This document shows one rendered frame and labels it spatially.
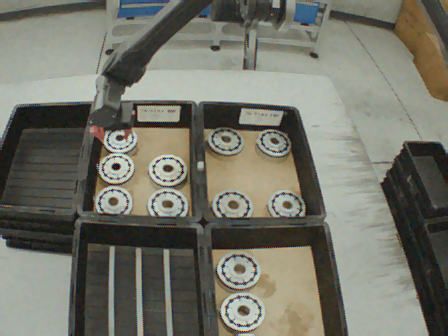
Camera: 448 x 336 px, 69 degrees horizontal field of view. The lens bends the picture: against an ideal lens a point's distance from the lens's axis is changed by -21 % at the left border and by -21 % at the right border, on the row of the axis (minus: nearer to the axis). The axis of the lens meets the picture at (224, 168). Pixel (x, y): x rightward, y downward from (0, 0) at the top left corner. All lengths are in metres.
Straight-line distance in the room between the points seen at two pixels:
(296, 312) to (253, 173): 0.43
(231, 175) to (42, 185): 0.55
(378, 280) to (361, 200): 0.31
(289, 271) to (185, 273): 0.25
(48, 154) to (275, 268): 0.73
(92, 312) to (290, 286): 0.48
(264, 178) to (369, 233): 0.42
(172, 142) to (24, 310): 0.69
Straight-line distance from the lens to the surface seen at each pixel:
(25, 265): 1.16
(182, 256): 0.97
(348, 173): 1.43
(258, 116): 1.20
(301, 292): 0.98
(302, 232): 0.97
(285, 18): 1.28
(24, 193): 1.13
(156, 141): 1.18
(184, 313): 0.91
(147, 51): 0.76
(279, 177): 1.14
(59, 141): 1.23
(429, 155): 2.11
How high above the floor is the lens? 1.69
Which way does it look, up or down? 50 degrees down
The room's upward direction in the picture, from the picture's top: 11 degrees clockwise
